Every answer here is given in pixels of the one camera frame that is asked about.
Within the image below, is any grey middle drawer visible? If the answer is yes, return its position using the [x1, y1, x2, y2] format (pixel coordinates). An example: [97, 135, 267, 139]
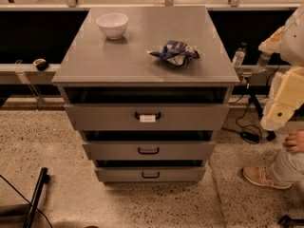
[83, 141, 215, 161]

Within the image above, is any clear plastic bottle left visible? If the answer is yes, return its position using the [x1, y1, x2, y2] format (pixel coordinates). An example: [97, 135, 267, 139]
[232, 43, 247, 69]

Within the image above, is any black cable on floor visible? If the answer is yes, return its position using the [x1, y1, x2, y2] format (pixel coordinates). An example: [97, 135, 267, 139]
[0, 174, 54, 228]

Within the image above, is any clear plastic bottle right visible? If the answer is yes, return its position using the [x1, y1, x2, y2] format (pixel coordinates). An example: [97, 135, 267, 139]
[256, 52, 272, 72]

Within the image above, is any grey bottom drawer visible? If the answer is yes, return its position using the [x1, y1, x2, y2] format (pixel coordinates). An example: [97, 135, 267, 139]
[95, 166, 205, 182]

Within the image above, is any black object bottom right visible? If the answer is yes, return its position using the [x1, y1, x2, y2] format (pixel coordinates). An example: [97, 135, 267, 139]
[278, 215, 304, 228]

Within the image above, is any crumpled blue chip bag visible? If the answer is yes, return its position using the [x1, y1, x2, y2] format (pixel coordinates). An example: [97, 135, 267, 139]
[148, 40, 200, 67]

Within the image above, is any grey drawer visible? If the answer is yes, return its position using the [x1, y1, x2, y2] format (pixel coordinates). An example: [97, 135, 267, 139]
[65, 104, 229, 131]
[95, 166, 205, 182]
[83, 141, 215, 161]

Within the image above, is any light trouser leg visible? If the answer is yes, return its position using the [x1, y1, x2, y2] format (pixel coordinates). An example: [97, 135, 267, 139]
[270, 149, 304, 185]

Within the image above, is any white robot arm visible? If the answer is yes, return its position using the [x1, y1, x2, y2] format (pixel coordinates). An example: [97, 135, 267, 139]
[258, 4, 304, 131]

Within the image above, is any yellow black tape measure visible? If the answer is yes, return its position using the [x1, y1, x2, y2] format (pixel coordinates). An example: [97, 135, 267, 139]
[33, 58, 49, 71]

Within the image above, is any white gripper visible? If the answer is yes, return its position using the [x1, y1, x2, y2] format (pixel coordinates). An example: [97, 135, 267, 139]
[260, 66, 304, 131]

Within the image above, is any person's hand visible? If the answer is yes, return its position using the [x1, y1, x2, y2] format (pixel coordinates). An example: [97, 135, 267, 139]
[283, 130, 304, 153]

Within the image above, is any grey top drawer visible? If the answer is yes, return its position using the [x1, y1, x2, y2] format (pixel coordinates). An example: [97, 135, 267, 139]
[65, 104, 229, 131]

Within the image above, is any grey drawer cabinet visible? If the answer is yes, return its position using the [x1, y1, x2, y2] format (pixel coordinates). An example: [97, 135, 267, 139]
[51, 5, 240, 184]

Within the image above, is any black power adapter with cable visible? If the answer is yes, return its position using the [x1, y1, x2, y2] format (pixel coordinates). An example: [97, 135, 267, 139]
[220, 65, 281, 144]

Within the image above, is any white bowl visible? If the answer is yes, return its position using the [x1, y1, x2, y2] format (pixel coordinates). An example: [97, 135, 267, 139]
[96, 13, 129, 39]

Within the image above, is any beige sneaker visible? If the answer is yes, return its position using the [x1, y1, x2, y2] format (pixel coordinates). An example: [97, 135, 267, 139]
[242, 166, 291, 190]

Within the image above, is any black stand bar left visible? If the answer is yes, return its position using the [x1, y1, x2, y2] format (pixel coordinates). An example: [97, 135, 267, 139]
[23, 167, 49, 228]

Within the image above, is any clear plastic bottle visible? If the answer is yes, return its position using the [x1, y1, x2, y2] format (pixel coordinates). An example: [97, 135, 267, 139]
[256, 52, 272, 72]
[232, 43, 247, 69]

